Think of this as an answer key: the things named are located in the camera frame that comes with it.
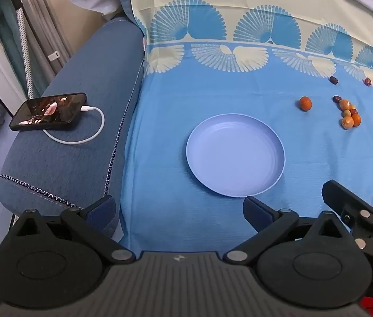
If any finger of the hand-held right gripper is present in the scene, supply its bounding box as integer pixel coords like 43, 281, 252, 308
322, 180, 373, 232

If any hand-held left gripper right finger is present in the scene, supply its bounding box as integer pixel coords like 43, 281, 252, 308
223, 196, 355, 265

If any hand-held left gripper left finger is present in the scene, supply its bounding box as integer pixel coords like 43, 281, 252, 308
14, 195, 136, 265

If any light purple plate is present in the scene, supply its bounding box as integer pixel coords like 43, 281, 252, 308
186, 114, 286, 198

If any black smartphone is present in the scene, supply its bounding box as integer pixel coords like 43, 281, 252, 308
10, 92, 88, 132

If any blue fan-print bedsheet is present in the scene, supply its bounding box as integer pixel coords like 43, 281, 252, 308
120, 0, 373, 262

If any white dotted pole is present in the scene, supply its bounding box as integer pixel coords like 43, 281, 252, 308
15, 6, 34, 100

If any grey curtain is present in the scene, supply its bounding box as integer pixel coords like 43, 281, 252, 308
20, 0, 73, 88

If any blue denim cushion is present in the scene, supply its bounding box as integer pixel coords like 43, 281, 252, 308
114, 0, 148, 38

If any white charging cable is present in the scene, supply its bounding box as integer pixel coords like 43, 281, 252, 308
43, 105, 105, 145

